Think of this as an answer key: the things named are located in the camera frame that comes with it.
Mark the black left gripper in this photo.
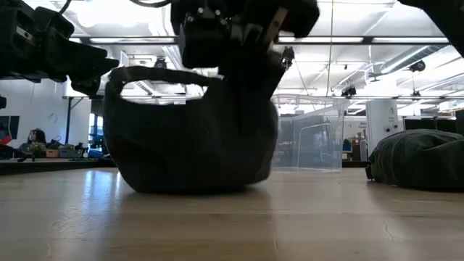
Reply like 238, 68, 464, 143
0, 0, 120, 99

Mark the black metal pole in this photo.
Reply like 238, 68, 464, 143
62, 95, 86, 146

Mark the clear plastic bin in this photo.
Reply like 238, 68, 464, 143
270, 94, 352, 172

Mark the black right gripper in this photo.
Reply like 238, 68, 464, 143
170, 0, 321, 99

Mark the dark fabric hat with strap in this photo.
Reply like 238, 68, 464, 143
102, 50, 287, 194

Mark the small potted plant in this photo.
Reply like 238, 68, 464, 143
28, 141, 47, 159

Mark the black cable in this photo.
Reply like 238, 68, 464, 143
128, 0, 173, 9

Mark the dark side table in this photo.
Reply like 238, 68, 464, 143
0, 156, 117, 176

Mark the white round pillar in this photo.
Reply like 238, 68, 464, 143
365, 99, 399, 155

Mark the person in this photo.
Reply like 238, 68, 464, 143
18, 128, 48, 152

